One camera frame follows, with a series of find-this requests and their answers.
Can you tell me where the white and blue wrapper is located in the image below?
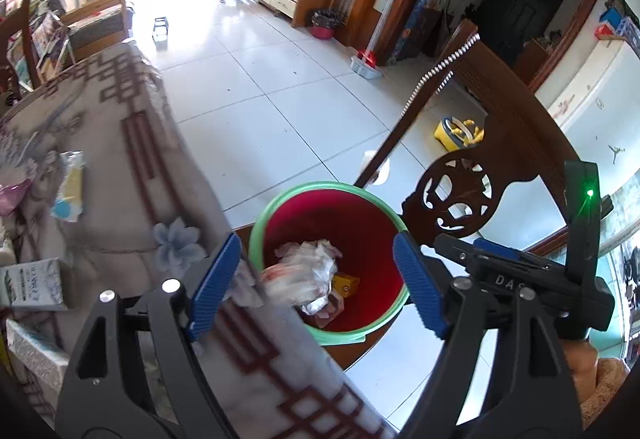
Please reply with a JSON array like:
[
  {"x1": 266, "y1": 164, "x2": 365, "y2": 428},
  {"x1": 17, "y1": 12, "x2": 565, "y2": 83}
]
[{"x1": 50, "y1": 150, "x2": 86, "y2": 224}]

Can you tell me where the floral patterned tablecloth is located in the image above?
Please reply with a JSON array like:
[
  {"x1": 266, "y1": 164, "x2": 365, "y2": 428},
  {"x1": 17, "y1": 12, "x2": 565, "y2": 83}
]
[{"x1": 0, "y1": 42, "x2": 396, "y2": 439}]

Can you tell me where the small yellow box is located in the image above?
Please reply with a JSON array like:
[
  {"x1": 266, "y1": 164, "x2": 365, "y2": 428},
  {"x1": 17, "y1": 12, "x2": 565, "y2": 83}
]
[{"x1": 332, "y1": 271, "x2": 361, "y2": 298}]

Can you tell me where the grey toothpaste box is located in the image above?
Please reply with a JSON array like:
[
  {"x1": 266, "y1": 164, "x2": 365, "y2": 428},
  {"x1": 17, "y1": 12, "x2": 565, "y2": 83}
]
[{"x1": 0, "y1": 258, "x2": 69, "y2": 311}]

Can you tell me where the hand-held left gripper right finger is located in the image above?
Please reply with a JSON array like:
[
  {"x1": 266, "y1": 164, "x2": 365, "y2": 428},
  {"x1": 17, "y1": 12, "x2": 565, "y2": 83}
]
[{"x1": 392, "y1": 231, "x2": 586, "y2": 439}]

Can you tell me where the pink foil wrapper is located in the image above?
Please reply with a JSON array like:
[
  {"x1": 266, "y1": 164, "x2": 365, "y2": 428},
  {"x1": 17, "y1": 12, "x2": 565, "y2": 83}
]
[{"x1": 0, "y1": 179, "x2": 33, "y2": 218}]

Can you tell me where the yellow plastic toy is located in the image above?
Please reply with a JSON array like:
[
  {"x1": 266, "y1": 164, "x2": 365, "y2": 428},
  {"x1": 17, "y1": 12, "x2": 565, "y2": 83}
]
[{"x1": 434, "y1": 118, "x2": 485, "y2": 151}]

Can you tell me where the dark entrance door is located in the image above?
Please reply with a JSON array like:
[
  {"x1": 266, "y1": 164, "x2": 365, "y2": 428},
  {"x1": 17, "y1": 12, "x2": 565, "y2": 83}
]
[{"x1": 475, "y1": 0, "x2": 569, "y2": 66}]

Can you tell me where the carved dark wooden chair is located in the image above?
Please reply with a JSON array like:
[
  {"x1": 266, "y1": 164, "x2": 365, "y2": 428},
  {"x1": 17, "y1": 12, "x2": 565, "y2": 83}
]
[{"x1": 235, "y1": 19, "x2": 583, "y2": 372}]

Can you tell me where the plain wooden chair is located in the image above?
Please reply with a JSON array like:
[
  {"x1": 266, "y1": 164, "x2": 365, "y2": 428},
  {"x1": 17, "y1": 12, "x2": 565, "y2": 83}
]
[{"x1": 0, "y1": 0, "x2": 44, "y2": 102}]

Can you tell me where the blue plastic basket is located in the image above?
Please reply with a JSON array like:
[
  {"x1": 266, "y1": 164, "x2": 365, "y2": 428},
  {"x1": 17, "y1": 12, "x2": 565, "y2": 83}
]
[{"x1": 595, "y1": 8, "x2": 640, "y2": 43}]

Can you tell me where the white crumpled paper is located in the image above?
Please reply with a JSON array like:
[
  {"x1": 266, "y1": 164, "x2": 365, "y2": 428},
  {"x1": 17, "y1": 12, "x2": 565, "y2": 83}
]
[{"x1": 361, "y1": 150, "x2": 391, "y2": 185}]

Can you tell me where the wooden sofa with cushions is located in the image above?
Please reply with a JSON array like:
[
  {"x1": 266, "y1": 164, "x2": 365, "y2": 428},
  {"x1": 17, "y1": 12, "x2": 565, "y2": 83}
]
[{"x1": 42, "y1": 0, "x2": 129, "y2": 56}]

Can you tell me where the white floor mop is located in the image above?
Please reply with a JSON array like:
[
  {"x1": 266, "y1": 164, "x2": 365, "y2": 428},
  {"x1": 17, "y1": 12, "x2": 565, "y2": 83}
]
[{"x1": 350, "y1": 0, "x2": 401, "y2": 81}]

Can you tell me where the white patterned carton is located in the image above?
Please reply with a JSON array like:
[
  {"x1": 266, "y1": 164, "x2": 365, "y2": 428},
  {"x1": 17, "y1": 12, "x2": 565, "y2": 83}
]
[{"x1": 5, "y1": 319, "x2": 71, "y2": 400}]

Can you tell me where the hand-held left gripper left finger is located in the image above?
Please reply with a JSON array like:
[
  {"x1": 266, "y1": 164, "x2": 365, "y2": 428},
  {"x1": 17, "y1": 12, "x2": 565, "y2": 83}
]
[{"x1": 56, "y1": 233, "x2": 242, "y2": 439}]

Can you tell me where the clear plastic wrapper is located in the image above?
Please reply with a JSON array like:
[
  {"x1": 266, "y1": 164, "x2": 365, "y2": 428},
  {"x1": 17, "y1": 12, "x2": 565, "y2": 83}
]
[{"x1": 260, "y1": 239, "x2": 343, "y2": 307}]

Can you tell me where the red bin with black liner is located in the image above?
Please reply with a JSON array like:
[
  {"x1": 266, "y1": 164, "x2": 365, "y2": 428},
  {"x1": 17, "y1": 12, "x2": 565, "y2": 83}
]
[{"x1": 310, "y1": 9, "x2": 344, "y2": 40}]

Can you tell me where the green and red waste bin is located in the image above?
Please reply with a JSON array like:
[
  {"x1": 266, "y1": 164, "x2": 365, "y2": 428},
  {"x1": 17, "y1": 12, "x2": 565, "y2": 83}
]
[{"x1": 248, "y1": 182, "x2": 416, "y2": 346}]

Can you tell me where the crumpled foil wrapper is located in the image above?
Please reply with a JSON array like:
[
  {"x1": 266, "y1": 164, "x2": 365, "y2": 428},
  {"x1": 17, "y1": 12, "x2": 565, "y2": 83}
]
[{"x1": 301, "y1": 294, "x2": 346, "y2": 327}]

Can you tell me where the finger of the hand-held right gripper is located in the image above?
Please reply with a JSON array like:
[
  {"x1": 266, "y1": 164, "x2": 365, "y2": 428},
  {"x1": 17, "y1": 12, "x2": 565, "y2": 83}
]
[
  {"x1": 434, "y1": 233, "x2": 568, "y2": 281},
  {"x1": 462, "y1": 268, "x2": 568, "y2": 315}
]

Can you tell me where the white coiled cable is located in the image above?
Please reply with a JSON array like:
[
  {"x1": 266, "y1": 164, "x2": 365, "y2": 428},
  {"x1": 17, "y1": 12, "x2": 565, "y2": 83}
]
[{"x1": 402, "y1": 33, "x2": 481, "y2": 112}]

